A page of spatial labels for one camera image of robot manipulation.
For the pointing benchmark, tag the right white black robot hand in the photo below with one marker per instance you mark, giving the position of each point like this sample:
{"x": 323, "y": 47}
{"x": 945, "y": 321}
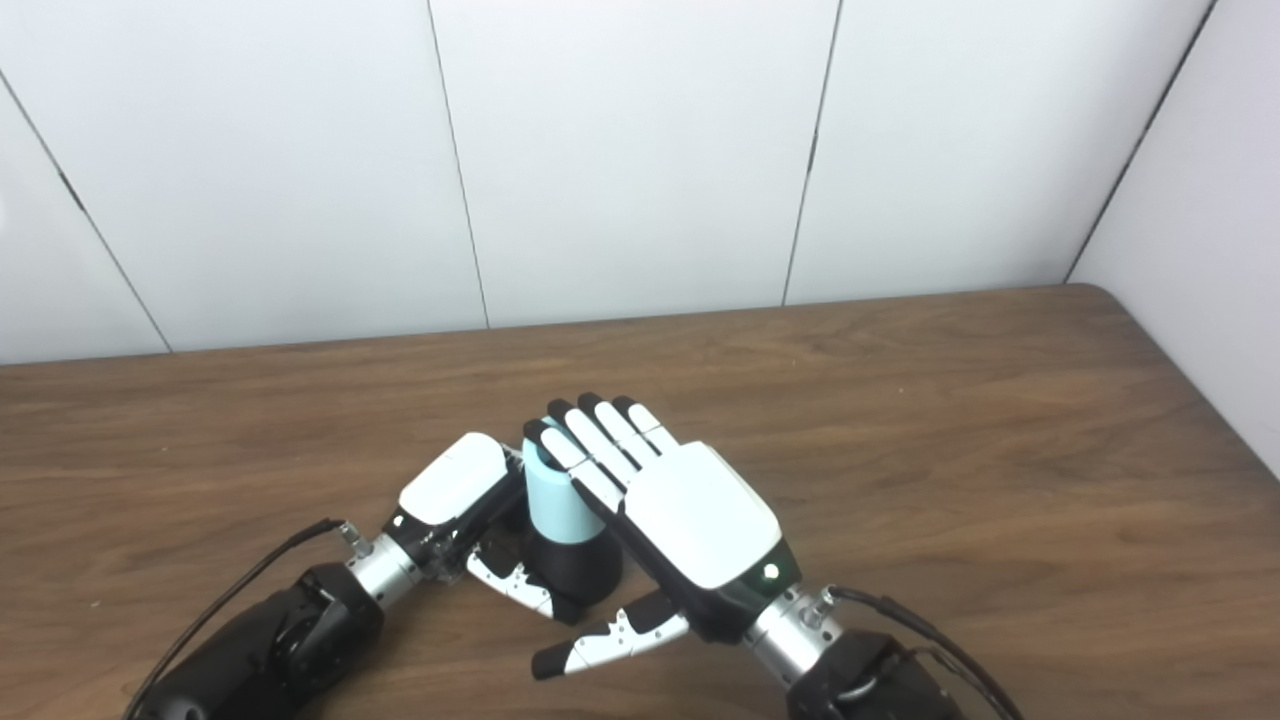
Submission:
{"x": 700, "y": 520}

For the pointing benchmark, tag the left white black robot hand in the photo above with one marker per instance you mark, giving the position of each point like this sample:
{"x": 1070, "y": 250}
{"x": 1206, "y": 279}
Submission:
{"x": 455, "y": 485}

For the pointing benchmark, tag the black funnel-shaped nozzle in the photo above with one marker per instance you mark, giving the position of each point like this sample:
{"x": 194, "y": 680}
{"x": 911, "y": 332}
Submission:
{"x": 580, "y": 570}

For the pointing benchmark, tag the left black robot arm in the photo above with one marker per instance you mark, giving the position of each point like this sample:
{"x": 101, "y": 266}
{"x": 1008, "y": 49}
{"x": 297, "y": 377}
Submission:
{"x": 275, "y": 645}

